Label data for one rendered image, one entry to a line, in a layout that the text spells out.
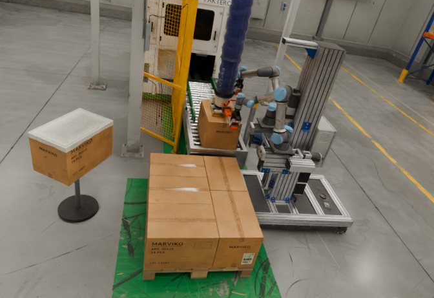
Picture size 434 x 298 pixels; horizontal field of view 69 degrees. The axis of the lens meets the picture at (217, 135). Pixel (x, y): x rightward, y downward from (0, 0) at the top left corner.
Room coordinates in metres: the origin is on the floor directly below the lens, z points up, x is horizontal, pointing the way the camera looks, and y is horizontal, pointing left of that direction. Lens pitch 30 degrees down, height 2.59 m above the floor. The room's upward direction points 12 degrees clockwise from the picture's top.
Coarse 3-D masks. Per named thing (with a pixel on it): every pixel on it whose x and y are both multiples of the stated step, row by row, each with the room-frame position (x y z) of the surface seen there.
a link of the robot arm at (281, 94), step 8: (280, 88) 2.64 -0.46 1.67; (288, 88) 2.69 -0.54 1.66; (280, 96) 2.60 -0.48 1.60; (288, 96) 2.65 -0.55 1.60; (280, 104) 2.62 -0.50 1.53; (280, 112) 2.61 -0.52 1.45; (280, 120) 2.60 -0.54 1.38; (280, 128) 2.59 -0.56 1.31; (272, 136) 2.58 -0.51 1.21; (280, 136) 2.55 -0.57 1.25
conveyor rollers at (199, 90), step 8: (192, 88) 4.96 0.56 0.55; (200, 88) 5.07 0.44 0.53; (208, 88) 5.11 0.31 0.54; (192, 96) 4.61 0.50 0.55; (200, 96) 4.72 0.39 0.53; (208, 96) 4.75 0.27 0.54; (192, 120) 3.82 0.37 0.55; (192, 128) 3.62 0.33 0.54; (192, 136) 3.44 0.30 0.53; (200, 144) 3.28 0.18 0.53
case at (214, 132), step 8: (200, 104) 3.67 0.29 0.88; (200, 112) 3.59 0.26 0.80; (208, 112) 3.34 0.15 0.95; (200, 120) 3.52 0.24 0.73; (208, 120) 3.15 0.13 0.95; (216, 120) 3.19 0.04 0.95; (224, 120) 3.23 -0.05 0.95; (200, 128) 3.45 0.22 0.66; (208, 128) 3.12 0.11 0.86; (216, 128) 3.15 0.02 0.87; (224, 128) 3.18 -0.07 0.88; (240, 128) 3.23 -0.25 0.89; (200, 136) 3.37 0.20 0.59; (208, 136) 3.13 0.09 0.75; (216, 136) 3.16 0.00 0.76; (224, 136) 3.18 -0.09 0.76; (232, 136) 3.21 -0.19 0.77; (208, 144) 3.13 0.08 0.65; (216, 144) 3.16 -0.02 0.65; (224, 144) 3.19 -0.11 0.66; (232, 144) 3.22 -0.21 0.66
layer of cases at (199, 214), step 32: (160, 160) 2.77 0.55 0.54; (192, 160) 2.90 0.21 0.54; (224, 160) 3.02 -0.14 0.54; (160, 192) 2.28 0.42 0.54; (192, 192) 2.37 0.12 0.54; (224, 192) 2.47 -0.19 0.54; (160, 224) 1.89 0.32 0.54; (192, 224) 1.96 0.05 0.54; (224, 224) 2.04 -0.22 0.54; (256, 224) 2.12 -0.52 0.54; (160, 256) 1.76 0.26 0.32; (192, 256) 1.83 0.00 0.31; (224, 256) 1.90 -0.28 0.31; (256, 256) 1.98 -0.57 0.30
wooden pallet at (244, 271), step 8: (144, 256) 1.95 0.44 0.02; (144, 272) 1.72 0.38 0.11; (152, 272) 1.74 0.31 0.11; (160, 272) 1.76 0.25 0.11; (168, 272) 1.78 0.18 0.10; (192, 272) 1.83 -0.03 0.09; (200, 272) 1.85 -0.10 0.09; (240, 272) 1.97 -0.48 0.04; (248, 272) 1.97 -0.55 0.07; (144, 280) 1.72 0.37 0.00
